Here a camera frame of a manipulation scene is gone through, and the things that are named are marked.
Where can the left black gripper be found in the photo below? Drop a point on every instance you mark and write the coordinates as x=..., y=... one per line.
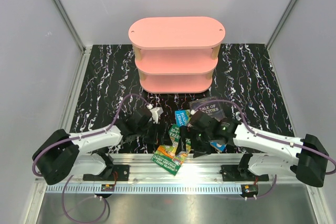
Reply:
x=157, y=138

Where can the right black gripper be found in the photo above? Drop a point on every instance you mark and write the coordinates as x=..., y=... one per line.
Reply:
x=201, y=150

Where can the green 104-storey treehouse book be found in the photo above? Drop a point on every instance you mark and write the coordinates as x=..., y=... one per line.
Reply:
x=166, y=157

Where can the blue back-cover treehouse book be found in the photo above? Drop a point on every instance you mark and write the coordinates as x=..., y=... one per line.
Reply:
x=219, y=147

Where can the dark tale of two cities book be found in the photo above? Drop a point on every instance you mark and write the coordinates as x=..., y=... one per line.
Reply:
x=210, y=106

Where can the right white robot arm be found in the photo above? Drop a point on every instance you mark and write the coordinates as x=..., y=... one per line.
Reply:
x=303, y=158

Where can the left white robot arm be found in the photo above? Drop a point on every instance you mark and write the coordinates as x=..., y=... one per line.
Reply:
x=64, y=154

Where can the blue 26-storey treehouse book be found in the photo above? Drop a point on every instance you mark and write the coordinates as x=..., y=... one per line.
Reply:
x=182, y=117

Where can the black marble mat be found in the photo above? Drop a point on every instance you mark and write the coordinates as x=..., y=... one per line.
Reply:
x=244, y=75

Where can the pink three-tier shelf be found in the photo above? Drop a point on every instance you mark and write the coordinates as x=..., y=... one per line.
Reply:
x=176, y=54

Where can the aluminium mounting rail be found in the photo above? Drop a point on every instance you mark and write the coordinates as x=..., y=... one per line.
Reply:
x=196, y=170

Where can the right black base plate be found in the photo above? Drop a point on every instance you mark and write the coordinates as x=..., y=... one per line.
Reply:
x=234, y=173

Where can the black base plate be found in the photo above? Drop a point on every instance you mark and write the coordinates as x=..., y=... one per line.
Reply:
x=234, y=173
x=119, y=172

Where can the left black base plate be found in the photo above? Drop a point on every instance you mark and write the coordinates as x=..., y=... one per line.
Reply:
x=119, y=172

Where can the white slotted cable duct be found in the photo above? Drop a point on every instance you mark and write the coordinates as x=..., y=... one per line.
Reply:
x=96, y=188

